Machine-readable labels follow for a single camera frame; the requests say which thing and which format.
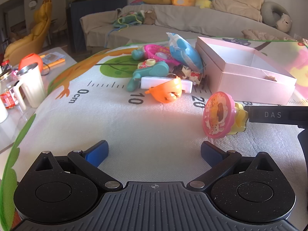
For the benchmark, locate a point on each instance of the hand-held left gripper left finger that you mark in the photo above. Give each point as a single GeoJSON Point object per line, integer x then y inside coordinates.
{"type": "Point", "coordinates": [96, 152]}

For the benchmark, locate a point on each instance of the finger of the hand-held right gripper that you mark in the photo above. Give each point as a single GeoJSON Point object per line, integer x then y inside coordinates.
{"type": "Point", "coordinates": [249, 104]}

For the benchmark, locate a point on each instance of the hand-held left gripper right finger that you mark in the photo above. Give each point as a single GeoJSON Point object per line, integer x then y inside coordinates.
{"type": "Point", "coordinates": [211, 152]}

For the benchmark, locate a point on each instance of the pink and yellow spinning top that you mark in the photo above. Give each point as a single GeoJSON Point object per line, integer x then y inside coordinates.
{"type": "Point", "coordinates": [217, 115]}

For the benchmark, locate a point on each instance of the pink cardboard box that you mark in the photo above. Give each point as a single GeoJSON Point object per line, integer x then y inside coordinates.
{"type": "Point", "coordinates": [252, 84]}

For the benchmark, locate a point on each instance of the small brown crumb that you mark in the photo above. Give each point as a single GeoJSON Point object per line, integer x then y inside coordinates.
{"type": "Point", "coordinates": [270, 78]}

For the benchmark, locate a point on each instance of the cartoon figure toy car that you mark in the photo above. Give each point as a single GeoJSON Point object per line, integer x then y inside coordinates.
{"type": "Point", "coordinates": [192, 75]}

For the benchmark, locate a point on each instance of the crumpled beige cloth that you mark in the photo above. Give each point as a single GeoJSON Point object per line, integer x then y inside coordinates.
{"type": "Point", "coordinates": [259, 34]}

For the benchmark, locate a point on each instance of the orange plastic toy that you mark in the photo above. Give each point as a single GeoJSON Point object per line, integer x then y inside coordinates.
{"type": "Point", "coordinates": [166, 89]}

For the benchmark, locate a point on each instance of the blue plastic bag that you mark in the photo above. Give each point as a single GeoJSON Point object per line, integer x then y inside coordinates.
{"type": "Point", "coordinates": [185, 53]}

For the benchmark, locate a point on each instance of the white rectangular box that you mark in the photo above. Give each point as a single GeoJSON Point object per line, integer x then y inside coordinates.
{"type": "Point", "coordinates": [146, 83]}

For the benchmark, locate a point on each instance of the white bear plush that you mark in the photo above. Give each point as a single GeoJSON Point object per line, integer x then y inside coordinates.
{"type": "Point", "coordinates": [284, 22]}

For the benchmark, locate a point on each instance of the white mug with metal lid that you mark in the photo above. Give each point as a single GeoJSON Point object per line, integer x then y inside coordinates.
{"type": "Point", "coordinates": [32, 86]}

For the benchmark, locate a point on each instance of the grey neck pillow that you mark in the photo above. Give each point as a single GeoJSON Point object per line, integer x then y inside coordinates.
{"type": "Point", "coordinates": [268, 13]}

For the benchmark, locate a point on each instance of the teal toy hair dryer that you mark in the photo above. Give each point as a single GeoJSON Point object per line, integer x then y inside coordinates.
{"type": "Point", "coordinates": [149, 72]}

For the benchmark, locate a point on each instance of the beige blanket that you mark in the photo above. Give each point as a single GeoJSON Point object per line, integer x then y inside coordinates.
{"type": "Point", "coordinates": [238, 4]}

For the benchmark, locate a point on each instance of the yellow notebook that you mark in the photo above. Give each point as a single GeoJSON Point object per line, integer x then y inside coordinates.
{"type": "Point", "coordinates": [54, 60]}

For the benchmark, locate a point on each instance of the red label drink bottle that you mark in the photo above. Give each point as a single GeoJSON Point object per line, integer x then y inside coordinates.
{"type": "Point", "coordinates": [8, 98]}

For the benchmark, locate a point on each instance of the green plastic toy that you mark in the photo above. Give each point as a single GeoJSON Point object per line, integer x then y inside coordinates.
{"type": "Point", "coordinates": [137, 54]}

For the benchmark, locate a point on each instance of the pink toy basket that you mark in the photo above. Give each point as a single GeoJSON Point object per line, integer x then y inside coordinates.
{"type": "Point", "coordinates": [154, 50]}

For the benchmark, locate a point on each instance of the orange round container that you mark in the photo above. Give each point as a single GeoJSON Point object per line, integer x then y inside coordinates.
{"type": "Point", "coordinates": [30, 60]}

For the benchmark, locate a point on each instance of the clear glass jar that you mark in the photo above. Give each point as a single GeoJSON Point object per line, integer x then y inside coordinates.
{"type": "Point", "coordinates": [6, 79]}

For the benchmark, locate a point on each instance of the beige covered sofa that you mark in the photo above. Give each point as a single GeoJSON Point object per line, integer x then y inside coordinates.
{"type": "Point", "coordinates": [156, 31]}

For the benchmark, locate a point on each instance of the brown plush toy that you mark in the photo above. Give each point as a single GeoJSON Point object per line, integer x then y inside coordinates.
{"type": "Point", "coordinates": [149, 16]}

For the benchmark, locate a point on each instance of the yellow chair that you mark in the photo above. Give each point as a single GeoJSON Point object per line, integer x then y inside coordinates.
{"type": "Point", "coordinates": [38, 31]}

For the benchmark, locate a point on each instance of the green knitted cloth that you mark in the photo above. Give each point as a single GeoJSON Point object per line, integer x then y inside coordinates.
{"type": "Point", "coordinates": [127, 19]}

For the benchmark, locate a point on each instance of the pink and yellow toy camera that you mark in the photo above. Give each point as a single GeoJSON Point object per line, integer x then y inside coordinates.
{"type": "Point", "coordinates": [146, 63]}

